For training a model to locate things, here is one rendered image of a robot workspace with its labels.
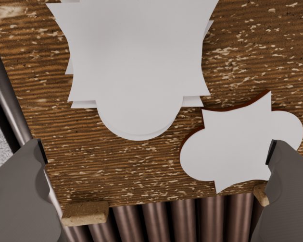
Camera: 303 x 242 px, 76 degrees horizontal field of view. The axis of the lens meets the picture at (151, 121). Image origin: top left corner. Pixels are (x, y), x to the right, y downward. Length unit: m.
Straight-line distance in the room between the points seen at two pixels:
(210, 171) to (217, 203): 0.10
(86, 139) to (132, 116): 0.09
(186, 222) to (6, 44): 0.35
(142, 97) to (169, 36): 0.06
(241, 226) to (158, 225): 0.14
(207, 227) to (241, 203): 0.08
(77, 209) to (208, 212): 0.21
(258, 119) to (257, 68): 0.06
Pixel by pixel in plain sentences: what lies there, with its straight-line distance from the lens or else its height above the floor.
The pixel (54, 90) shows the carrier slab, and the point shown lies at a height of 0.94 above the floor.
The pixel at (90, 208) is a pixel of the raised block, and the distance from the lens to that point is 0.30.
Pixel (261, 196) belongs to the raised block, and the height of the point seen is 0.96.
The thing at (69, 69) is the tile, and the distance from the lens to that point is 0.20.
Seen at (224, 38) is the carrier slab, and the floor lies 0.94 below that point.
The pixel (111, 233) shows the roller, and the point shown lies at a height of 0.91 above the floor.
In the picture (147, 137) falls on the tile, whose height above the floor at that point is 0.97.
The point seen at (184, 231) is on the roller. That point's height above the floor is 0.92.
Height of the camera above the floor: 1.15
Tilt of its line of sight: 66 degrees down
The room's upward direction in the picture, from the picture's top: 175 degrees clockwise
